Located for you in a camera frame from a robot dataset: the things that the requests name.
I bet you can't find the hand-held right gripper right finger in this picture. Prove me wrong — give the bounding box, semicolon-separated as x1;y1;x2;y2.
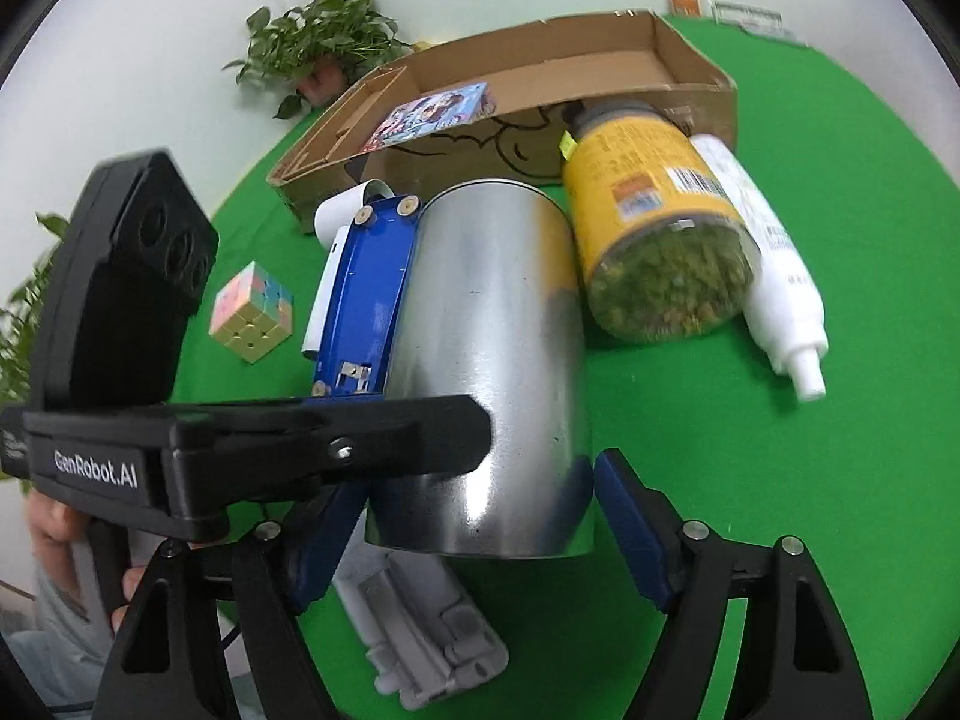
592;448;875;720

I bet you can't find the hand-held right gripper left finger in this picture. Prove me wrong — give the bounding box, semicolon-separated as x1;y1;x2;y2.
94;480;368;720

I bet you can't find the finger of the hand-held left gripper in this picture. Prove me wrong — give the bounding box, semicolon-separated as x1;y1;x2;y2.
161;394;494;522

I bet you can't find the blue bottle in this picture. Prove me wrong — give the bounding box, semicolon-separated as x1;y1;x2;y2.
310;193;422;398

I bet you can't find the silver metal can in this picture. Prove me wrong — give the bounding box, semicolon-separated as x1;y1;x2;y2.
365;178;593;560

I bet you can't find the white spray bottle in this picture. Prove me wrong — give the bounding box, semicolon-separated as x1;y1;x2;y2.
688;133;830;401

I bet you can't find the cardboard box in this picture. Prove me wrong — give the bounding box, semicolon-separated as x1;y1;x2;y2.
266;9;740;237

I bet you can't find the yellow label jar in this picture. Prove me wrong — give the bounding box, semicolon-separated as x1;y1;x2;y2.
559;99;764;346

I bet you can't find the person's left forearm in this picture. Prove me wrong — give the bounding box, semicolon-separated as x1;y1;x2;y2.
4;562;125;707

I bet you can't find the person's left hand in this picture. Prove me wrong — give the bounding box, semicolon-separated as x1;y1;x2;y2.
26;495;149;631

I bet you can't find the leafy green plant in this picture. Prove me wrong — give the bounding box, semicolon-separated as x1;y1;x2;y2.
0;211;70;421

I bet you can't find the white power adapter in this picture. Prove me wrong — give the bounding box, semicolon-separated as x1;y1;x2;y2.
330;544;511;712

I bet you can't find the white handheld device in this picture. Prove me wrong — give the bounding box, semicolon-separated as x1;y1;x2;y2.
301;178;396;361

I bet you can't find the potted green plant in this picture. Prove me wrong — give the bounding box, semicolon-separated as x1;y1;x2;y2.
223;0;413;119

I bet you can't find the colourful picture card pack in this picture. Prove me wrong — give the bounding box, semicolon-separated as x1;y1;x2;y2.
360;81;500;155

